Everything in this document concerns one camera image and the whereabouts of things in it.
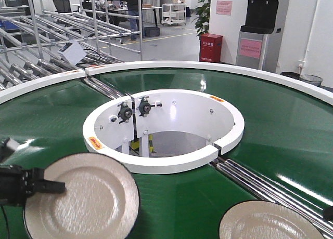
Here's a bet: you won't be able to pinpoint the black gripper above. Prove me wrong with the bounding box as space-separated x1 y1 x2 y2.
1 165 66 206

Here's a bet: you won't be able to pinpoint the cream plate black rim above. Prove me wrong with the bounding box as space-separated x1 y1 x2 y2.
219 201 323 238
24 153 140 238

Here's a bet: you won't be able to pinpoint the steel conveyor rollers left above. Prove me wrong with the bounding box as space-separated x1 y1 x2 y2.
82 77 125 100

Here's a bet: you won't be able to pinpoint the steel conveyor rollers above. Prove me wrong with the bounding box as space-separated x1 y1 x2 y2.
82 77 125 100
210 157 332 238

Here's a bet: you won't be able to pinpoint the white control box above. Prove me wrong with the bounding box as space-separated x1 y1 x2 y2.
58 40 87 65

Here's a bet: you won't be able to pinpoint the metal roller rack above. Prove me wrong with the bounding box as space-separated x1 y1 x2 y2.
1 0 143 90

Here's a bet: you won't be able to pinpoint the black storage crate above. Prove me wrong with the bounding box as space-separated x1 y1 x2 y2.
144 26 160 37

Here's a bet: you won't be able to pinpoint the person in dark jacket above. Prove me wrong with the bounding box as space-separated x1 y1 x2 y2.
125 0 144 41

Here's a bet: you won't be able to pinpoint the white trolley cart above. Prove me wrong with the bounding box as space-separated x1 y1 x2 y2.
161 3 186 26

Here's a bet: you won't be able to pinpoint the red fire extinguisher box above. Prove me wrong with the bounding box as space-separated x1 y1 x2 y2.
199 33 223 63

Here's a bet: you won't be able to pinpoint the steel conveyor rollers right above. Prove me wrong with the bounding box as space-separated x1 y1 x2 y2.
210 157 332 238

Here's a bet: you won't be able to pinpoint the green potted plant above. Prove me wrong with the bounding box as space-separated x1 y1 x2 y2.
194 0 211 37

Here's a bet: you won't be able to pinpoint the black water dispenser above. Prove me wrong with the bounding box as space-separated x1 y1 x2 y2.
236 0 278 69

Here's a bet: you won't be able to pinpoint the mesh waste bin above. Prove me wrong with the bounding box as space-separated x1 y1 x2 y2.
300 74 323 87

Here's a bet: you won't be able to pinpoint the white outer conveyor rim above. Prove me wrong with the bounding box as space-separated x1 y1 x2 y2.
1 60 332 105

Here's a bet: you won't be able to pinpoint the white inner conveyor ring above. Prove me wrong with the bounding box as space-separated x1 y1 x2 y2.
83 89 245 175

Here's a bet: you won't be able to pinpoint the pink wall notice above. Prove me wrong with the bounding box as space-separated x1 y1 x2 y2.
216 0 233 16

